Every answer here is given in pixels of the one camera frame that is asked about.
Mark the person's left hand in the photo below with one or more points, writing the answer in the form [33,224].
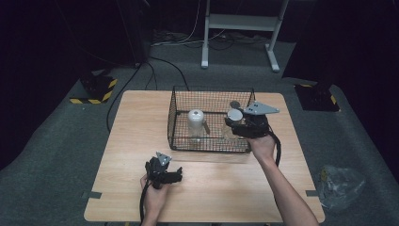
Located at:
[154,197]

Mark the grey tape strip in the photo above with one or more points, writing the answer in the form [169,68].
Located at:
[312,193]
[92,195]

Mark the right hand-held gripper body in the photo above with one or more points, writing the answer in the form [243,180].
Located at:
[255,121]

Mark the black yellow striped floor base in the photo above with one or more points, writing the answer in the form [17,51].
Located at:
[316,97]
[97,91]

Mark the white metal stand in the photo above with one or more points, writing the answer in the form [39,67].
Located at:
[240,23]

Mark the frosted white drinking glass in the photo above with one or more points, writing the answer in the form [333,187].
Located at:
[195,121]

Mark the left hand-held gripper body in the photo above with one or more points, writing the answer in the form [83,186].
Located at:
[158,172]

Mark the clear plastic bag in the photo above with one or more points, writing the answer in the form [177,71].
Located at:
[342,186]

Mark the person's right hand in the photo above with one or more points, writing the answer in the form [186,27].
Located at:
[263,147]

